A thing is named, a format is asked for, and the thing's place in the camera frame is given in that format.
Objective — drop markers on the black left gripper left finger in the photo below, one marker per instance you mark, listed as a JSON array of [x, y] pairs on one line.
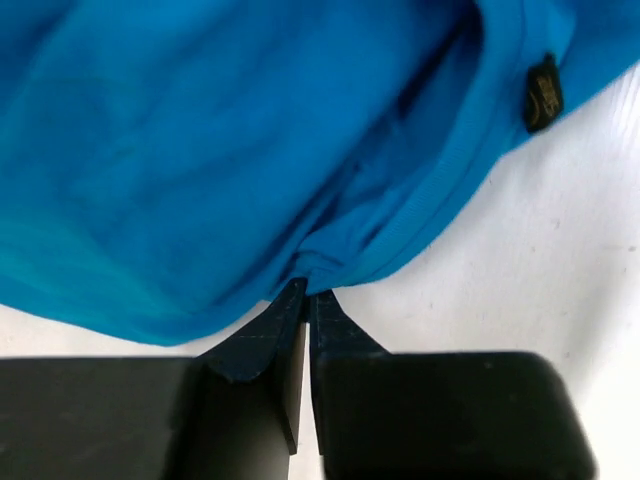
[[269, 348]]

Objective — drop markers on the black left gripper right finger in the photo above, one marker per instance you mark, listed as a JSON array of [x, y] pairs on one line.
[[332, 331]]

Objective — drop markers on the blue t shirt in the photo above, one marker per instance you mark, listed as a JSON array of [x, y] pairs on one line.
[[165, 165]]

